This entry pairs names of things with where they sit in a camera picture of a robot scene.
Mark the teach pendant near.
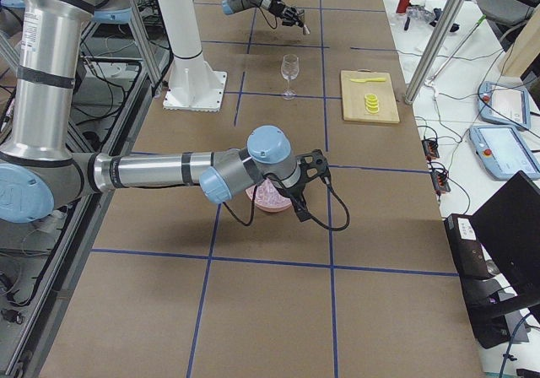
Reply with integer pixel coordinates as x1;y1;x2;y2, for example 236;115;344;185
469;125;539;181

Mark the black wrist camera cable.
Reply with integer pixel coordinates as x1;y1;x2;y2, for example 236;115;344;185
221;175;351;231

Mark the yellow plastic knife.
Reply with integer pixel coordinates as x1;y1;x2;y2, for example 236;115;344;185
348;77;386;84

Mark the teach pendant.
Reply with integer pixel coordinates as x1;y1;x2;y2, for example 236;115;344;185
478;81;531;130
469;125;539;181

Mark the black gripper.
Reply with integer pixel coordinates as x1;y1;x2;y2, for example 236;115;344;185
290;149;330;201
273;2;305;27

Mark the pink plastic bowl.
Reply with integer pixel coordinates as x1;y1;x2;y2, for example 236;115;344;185
246;180;292;213

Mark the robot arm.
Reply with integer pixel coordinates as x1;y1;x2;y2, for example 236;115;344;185
221;0;310;35
1;0;334;223

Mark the teach pendant far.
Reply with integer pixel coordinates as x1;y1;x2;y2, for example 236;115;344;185
478;81;531;130

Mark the long pink rod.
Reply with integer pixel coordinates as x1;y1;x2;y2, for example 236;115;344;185
424;14;486;87

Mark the wooden cutting board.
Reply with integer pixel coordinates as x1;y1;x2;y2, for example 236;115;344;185
340;70;400;124

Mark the clear wine glass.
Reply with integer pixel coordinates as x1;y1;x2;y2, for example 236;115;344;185
281;54;300;100

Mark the clear ice cubes pile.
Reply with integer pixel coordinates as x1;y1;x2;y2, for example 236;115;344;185
255;181;290;209

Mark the white camera mast pillar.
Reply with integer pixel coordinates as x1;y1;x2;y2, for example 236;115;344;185
158;0;227;112

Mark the aluminium frame post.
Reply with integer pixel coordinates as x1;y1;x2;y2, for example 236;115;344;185
403;0;465;105

